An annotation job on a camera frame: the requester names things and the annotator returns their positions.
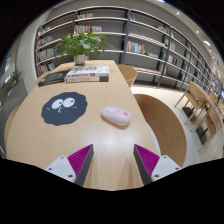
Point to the green potted plant white pot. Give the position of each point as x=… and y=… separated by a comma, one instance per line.
x=80, y=45

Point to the dark cartoon-face mouse pad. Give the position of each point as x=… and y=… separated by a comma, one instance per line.
x=63, y=115

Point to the ceiling light group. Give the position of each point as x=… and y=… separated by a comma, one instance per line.
x=207, y=43

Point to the thick white illustrated book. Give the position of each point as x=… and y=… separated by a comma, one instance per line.
x=88, y=70

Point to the curved light wooden chair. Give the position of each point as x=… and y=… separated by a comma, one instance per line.
x=163, y=126
x=128, y=74

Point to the black hardcover book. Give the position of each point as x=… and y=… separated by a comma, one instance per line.
x=53, y=78

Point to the long light wooden side table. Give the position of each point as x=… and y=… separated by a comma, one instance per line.
x=208, y=96

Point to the small green floor plant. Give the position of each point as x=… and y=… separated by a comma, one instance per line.
x=15, y=77

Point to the slatted wooden chair group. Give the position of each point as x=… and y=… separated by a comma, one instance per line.
x=193, y=98

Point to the grey wall shelf unit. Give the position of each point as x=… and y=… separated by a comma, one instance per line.
x=150, y=46

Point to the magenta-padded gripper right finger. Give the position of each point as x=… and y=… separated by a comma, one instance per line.
x=165, y=166

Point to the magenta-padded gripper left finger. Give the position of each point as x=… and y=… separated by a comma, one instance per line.
x=60, y=166

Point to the pale pink computer mouse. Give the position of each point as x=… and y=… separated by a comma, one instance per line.
x=116, y=115

